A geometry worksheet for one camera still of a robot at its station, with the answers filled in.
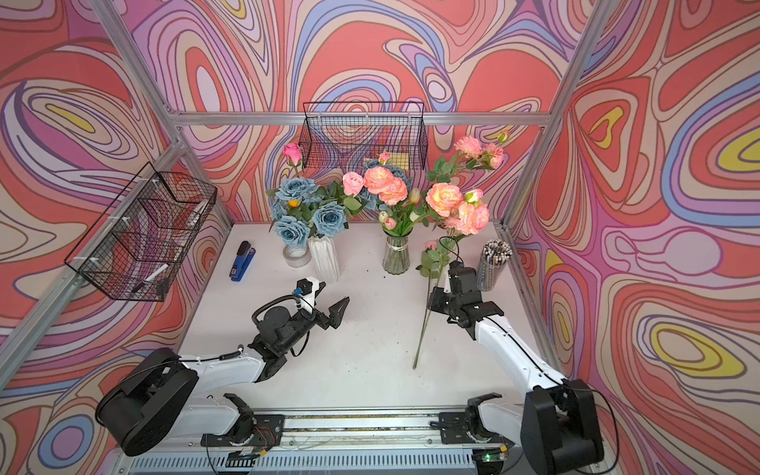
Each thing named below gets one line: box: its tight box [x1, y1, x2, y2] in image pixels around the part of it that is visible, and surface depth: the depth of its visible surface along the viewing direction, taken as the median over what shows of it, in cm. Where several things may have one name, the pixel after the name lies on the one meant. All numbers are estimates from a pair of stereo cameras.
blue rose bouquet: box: [266, 176, 379, 249], surface depth 73 cm
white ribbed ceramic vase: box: [307, 235, 341, 284], surface depth 92 cm
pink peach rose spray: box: [412, 182, 490, 370], surface depth 62 cm
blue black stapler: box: [228, 240, 257, 283], surface depth 107 cm
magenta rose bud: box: [283, 142, 303, 177], surface depth 76 cm
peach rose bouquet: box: [364, 135, 504, 237], surface depth 76 cm
